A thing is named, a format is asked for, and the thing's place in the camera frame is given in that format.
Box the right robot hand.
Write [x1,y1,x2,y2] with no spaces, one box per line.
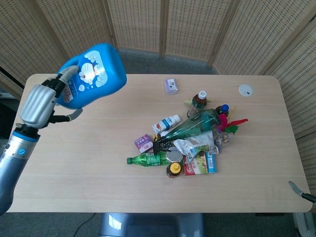
[288,180,316,204]

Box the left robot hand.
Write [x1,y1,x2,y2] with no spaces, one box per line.
[19,65,83,129]

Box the large blue pump bottle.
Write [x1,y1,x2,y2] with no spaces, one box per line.
[56,42,127,110]

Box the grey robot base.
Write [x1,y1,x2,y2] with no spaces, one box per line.
[98,212,205,237]

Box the dark bottle blue cap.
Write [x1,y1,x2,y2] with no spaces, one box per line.
[215,104,230,117]

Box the green plastic soda bottle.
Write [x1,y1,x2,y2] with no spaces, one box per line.
[126,151,171,167]

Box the white milk bottle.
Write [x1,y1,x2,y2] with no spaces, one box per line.
[152,114,181,135]

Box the tea bottle white cap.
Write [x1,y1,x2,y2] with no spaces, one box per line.
[183,90,213,118]

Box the blue snack packet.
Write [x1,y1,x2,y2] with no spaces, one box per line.
[205,152,218,174]

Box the round clear nut container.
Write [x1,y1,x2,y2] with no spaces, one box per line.
[214,132,232,148]

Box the red green artificial flower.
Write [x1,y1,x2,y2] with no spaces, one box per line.
[216,105,249,136]

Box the red green snack box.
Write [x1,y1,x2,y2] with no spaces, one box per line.
[183,152,209,176]

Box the purple pink small box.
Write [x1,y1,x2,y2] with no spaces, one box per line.
[134,134,154,153]

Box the crumpled silver snack bag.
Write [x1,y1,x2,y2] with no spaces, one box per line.
[173,130,219,164]

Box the dark green plastic bag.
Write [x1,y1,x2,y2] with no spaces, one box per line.
[153,108,222,153]

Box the brown jar yellow cap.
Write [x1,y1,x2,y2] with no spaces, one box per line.
[165,162,183,179]

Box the silver metal can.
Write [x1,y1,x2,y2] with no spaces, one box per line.
[165,147,185,164]

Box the purple soap box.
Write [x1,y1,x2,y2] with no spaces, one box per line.
[164,78,179,95]

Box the woven folding screen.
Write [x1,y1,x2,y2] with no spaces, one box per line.
[0,0,316,196]

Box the white round cable grommet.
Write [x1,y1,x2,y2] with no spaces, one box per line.
[238,84,253,97]

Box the black cable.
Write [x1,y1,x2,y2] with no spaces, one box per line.
[74,212,97,237]

